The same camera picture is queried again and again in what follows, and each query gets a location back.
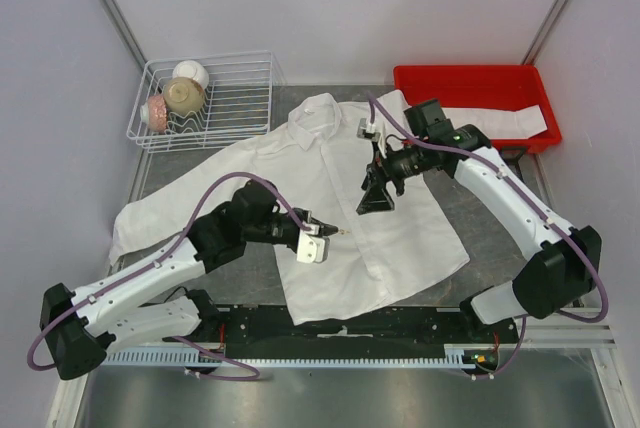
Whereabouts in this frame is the red plastic bin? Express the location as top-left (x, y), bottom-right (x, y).
top-left (393, 65), bottom-right (562, 154)

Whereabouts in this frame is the white wire dish rack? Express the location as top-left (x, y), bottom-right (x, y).
top-left (127, 51), bottom-right (277, 153)

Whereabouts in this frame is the purple cable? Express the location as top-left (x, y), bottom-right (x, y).
top-left (367, 92), bottom-right (610, 380)
top-left (25, 172), bottom-right (314, 380)

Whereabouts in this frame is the black brooch box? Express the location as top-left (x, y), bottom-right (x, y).
top-left (499, 146), bottom-right (528, 168)

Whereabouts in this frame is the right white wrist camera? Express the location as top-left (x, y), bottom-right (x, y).
top-left (356, 118), bottom-right (386, 157)

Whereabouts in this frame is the beige ceramic bowl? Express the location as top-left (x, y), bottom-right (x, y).
top-left (162, 77), bottom-right (205, 116)

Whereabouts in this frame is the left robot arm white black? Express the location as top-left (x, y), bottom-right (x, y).
top-left (27, 175), bottom-right (340, 381)

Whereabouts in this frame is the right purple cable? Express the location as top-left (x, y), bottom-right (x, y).
top-left (367, 92), bottom-right (610, 380)

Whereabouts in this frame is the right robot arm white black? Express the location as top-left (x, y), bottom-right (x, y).
top-left (357, 98), bottom-right (609, 342)

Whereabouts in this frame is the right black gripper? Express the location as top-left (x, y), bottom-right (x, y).
top-left (356, 140), bottom-right (429, 216)

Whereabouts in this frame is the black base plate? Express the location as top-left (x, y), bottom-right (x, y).
top-left (188, 305), bottom-right (518, 359)

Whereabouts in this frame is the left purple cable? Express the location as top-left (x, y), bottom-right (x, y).
top-left (25, 172), bottom-right (314, 380)

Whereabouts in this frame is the light blue cable duct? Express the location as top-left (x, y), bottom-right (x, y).
top-left (102, 344), bottom-right (477, 370)

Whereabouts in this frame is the white button shirt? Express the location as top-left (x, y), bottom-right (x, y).
top-left (109, 93), bottom-right (469, 324)

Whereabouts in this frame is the aluminium frame rail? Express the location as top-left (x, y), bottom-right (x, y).
top-left (522, 314), bottom-right (616, 349)

